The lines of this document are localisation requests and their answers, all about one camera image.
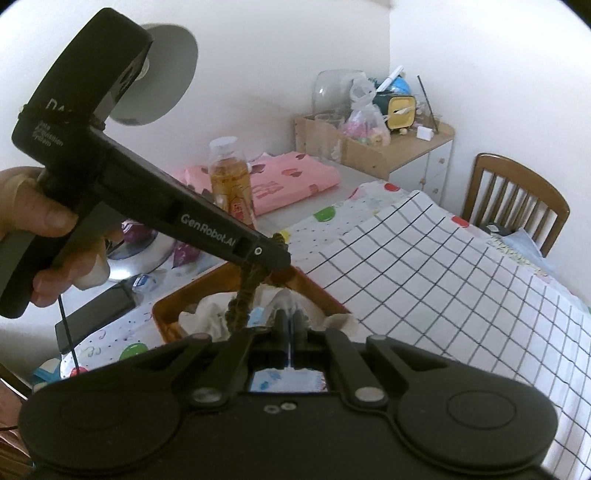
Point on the thin metal stick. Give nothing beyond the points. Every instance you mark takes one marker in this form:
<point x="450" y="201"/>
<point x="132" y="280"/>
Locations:
<point x="428" y="104"/>

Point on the wooden chair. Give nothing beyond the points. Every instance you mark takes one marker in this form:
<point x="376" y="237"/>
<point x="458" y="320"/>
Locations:
<point x="508" y="180"/>

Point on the small white box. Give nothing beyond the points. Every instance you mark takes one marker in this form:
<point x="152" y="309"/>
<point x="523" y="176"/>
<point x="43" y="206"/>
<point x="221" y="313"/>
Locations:
<point x="425" y="134"/>

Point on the purple snack packet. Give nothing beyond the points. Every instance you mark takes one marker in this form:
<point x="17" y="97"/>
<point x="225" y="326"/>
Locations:
<point x="184" y="254"/>
<point x="136" y="232"/>

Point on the brown tray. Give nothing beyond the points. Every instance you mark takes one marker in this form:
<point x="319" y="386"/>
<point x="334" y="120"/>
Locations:
<point x="318" y="288"/>

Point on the blue globe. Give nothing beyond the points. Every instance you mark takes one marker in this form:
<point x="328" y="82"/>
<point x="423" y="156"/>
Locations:
<point x="399" y="87"/>

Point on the plastic bag of sweets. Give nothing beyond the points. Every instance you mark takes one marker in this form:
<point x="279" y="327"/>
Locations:
<point x="367" y="122"/>

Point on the round silver plate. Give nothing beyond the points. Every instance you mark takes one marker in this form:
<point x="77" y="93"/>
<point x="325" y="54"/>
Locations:
<point x="143" y="258"/>

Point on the white crumpled tissue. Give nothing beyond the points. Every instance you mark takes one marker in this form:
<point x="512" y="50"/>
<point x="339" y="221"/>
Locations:
<point x="207" y="314"/>

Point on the plastic bottle with orange drink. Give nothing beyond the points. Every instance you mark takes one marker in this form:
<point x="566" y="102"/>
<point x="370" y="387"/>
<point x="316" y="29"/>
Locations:
<point x="233" y="184"/>

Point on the blue printed face mask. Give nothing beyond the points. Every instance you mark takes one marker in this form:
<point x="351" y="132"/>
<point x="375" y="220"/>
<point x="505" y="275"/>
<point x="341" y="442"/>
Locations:
<point x="286" y="381"/>

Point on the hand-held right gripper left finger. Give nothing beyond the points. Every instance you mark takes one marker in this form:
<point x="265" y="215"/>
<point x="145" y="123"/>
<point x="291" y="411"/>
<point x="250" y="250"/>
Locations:
<point x="280" y="339"/>

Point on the pink folded cloth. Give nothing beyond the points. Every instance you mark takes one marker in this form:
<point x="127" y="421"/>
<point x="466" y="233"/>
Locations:
<point x="286" y="180"/>

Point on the light blue folded clothes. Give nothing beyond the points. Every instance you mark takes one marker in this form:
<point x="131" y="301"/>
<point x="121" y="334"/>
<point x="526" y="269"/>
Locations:
<point x="517" y="240"/>

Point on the grey desk lamp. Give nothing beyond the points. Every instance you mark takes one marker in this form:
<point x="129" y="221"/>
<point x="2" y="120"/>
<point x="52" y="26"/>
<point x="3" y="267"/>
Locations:
<point x="161" y="74"/>

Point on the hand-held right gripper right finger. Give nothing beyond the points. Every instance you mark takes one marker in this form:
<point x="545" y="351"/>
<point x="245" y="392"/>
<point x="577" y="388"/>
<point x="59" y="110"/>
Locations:
<point x="300" y="339"/>

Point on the person's left hand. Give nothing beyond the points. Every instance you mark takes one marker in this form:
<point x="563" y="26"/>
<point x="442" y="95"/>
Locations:
<point x="27" y="203"/>

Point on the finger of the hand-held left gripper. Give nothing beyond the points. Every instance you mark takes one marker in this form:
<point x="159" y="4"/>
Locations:
<point x="274" y="256"/>

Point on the cardboard box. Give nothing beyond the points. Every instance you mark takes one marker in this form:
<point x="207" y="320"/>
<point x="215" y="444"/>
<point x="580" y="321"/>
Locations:
<point x="360" y="157"/>

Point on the clear plastic bag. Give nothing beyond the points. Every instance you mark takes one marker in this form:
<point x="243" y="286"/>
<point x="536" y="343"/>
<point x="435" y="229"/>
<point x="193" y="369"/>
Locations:
<point x="286" y="302"/>

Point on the black phone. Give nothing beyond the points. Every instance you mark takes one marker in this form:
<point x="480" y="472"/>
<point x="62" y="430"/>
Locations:
<point x="94" y="311"/>

